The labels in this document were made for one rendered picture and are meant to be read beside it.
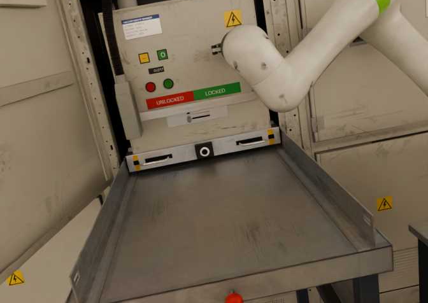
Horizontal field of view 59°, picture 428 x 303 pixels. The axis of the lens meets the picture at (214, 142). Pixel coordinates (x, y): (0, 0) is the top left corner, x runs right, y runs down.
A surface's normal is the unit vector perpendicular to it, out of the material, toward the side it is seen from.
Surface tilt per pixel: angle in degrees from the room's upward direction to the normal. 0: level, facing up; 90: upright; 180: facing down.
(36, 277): 90
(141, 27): 90
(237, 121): 90
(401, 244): 90
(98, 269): 0
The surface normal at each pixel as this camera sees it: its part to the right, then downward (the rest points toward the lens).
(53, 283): 0.08, 0.27
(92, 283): -0.18, -0.94
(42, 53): 0.96, -0.11
